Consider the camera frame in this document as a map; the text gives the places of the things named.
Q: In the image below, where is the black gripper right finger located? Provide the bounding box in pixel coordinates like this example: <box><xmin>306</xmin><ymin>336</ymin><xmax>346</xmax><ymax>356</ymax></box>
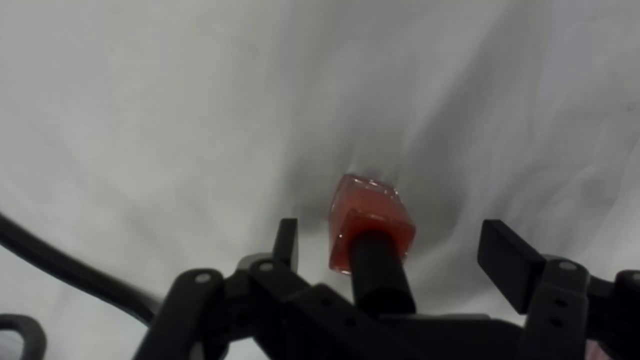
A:
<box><xmin>478</xmin><ymin>220</ymin><xmax>640</xmax><ymax>360</ymax></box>

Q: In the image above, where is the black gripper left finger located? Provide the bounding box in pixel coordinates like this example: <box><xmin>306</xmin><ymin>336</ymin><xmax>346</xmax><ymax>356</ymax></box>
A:
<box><xmin>134</xmin><ymin>217</ymin><xmax>357</xmax><ymax>360</ymax></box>

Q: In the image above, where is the red nail polish bottle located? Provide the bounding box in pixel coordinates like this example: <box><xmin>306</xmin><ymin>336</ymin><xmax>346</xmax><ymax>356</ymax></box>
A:
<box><xmin>327</xmin><ymin>173</ymin><xmax>416</xmax><ymax>316</ymax></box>

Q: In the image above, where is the white table cloth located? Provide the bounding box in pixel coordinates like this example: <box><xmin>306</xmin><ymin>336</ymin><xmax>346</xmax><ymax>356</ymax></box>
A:
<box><xmin>0</xmin><ymin>0</ymin><xmax>640</xmax><ymax>360</ymax></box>

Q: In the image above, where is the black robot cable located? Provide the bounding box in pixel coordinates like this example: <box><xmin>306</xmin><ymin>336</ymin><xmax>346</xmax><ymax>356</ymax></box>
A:
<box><xmin>0</xmin><ymin>212</ymin><xmax>162</xmax><ymax>360</ymax></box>

